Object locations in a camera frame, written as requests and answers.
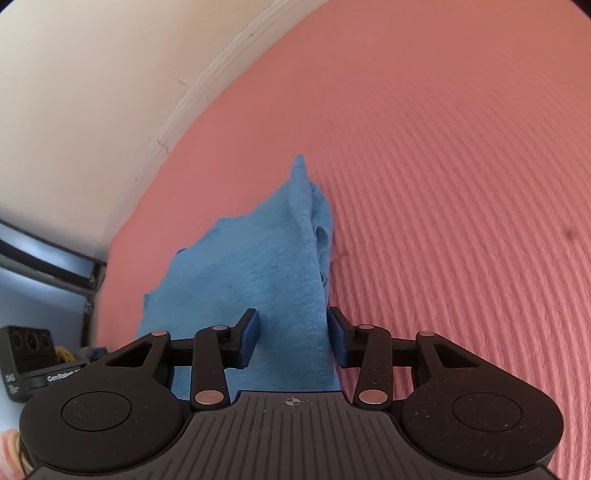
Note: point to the blue sweater with cartoon print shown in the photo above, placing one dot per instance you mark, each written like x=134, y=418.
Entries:
x=277, y=267

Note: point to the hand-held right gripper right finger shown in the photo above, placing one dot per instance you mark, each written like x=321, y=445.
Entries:
x=337, y=339

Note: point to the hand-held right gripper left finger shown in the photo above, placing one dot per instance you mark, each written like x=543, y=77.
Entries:
x=250, y=339

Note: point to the white baseboard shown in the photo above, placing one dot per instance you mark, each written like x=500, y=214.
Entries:
x=194, y=106

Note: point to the pink ribbed mat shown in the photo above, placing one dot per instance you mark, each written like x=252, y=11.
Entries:
x=438, y=161

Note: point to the pink striped cloth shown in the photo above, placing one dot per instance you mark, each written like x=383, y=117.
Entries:
x=11, y=454

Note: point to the black metal frame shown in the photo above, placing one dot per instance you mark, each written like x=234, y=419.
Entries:
x=51, y=265

